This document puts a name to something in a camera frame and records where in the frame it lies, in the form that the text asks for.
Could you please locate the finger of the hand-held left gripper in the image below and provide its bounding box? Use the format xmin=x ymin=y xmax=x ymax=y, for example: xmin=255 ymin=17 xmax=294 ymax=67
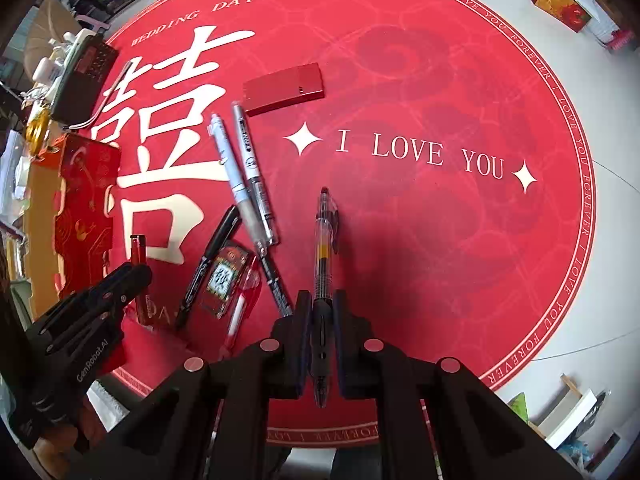
xmin=35 ymin=262 xmax=153 ymax=323
xmin=27 ymin=305 xmax=126 ymax=361

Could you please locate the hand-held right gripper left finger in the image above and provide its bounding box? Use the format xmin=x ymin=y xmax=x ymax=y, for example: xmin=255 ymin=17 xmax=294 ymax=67
xmin=67 ymin=290 xmax=315 ymax=480

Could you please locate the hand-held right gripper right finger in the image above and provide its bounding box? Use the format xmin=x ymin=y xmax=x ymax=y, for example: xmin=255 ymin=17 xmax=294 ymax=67
xmin=334 ymin=289 xmax=583 ymax=480

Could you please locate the dark red marker pen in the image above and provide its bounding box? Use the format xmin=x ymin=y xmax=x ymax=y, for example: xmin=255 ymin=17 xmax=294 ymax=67
xmin=129 ymin=234 xmax=153 ymax=326

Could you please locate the thin black pen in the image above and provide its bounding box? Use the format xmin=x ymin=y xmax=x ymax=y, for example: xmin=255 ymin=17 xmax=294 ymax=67
xmin=257 ymin=252 xmax=295 ymax=318

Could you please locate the clear gel pen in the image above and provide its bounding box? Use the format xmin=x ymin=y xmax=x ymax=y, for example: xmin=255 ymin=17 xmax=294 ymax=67
xmin=311 ymin=186 xmax=341 ymax=408

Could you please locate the red cardboard box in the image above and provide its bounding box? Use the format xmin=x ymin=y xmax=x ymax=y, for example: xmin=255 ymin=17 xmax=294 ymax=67
xmin=22 ymin=135 xmax=127 ymax=376

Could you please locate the thick black marker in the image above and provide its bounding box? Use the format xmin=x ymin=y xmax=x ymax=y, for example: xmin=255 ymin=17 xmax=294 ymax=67
xmin=175 ymin=205 xmax=242 ymax=331

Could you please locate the mahjong print pen packet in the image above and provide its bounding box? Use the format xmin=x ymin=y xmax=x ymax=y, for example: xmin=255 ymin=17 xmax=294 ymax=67
xmin=197 ymin=240 xmax=263 ymax=351

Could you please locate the silver black pen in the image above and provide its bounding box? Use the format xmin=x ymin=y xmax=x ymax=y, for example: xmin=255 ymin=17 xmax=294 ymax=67
xmin=231 ymin=102 xmax=279 ymax=247

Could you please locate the red rectangular case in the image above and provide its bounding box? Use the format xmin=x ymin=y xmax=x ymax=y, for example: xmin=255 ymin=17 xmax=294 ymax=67
xmin=242 ymin=62 xmax=325 ymax=117

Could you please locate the round red printed mat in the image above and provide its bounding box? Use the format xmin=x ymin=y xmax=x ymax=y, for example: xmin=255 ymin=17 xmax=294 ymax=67
xmin=75 ymin=0 xmax=598 ymax=448

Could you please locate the white grey pen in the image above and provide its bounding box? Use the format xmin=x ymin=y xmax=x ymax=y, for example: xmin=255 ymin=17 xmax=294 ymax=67
xmin=209 ymin=112 xmax=266 ymax=256

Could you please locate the gold lid jar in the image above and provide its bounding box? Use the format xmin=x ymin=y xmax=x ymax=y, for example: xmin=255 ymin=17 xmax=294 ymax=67
xmin=25 ymin=107 xmax=53 ymax=148

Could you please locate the green packet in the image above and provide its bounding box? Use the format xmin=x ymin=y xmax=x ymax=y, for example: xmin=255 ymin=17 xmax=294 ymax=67
xmin=507 ymin=392 xmax=531 ymax=421

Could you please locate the black radio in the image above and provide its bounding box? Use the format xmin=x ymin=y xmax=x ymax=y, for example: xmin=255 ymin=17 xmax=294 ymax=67
xmin=50 ymin=40 xmax=120 ymax=121

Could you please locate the white flat box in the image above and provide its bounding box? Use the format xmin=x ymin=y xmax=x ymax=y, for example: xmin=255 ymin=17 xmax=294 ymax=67
xmin=530 ymin=375 xmax=598 ymax=441

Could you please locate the red gold gift box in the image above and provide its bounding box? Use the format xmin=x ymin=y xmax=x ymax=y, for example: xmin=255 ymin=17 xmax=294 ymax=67
xmin=530 ymin=0 xmax=591 ymax=33

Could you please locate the grey cable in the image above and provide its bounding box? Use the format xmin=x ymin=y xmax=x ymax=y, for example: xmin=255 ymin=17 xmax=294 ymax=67
xmin=65 ymin=60 xmax=133 ymax=131

